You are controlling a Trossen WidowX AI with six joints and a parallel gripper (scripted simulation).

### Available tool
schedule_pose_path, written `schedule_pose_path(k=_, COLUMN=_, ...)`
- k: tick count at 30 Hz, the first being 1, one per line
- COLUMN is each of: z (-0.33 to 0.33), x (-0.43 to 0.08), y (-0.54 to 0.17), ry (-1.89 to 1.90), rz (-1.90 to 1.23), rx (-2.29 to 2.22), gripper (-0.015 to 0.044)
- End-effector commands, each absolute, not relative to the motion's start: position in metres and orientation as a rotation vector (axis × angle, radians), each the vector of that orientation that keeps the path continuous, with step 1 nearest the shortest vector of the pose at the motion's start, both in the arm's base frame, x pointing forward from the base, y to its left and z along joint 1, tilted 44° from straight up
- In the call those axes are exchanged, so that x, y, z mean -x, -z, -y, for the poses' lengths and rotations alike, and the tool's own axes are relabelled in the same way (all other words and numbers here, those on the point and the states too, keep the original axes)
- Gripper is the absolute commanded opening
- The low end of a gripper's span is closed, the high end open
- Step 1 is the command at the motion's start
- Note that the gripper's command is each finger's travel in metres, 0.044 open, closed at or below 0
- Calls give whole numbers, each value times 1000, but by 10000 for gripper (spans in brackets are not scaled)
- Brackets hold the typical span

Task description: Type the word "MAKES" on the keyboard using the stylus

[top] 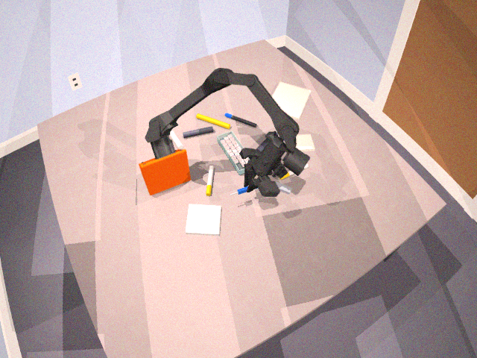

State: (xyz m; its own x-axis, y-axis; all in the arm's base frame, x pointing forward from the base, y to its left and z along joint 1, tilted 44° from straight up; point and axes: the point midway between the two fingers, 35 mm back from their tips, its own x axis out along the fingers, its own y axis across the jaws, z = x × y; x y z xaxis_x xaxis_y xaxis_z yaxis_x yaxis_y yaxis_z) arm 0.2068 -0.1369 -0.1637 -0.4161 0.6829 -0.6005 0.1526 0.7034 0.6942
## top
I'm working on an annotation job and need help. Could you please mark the blue tapered rod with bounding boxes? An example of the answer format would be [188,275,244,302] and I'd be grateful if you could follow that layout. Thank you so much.
[230,186,248,195]

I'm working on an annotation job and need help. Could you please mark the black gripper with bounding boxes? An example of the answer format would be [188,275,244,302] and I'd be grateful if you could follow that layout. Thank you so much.
[239,148,280,197]

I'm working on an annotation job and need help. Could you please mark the white rectangular block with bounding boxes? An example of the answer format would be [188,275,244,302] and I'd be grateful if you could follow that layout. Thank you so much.
[276,182,292,195]

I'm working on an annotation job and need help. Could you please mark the grey cylinder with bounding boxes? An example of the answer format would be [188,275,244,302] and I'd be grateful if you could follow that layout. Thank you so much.
[183,126,213,138]
[225,113,257,128]
[256,139,270,152]

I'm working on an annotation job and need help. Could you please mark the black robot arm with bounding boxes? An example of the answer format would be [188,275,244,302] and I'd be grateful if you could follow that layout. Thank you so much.
[145,68,311,179]

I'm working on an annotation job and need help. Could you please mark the white keyboard with letter keys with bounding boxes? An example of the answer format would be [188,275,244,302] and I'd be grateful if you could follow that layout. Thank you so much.
[217,131,250,176]

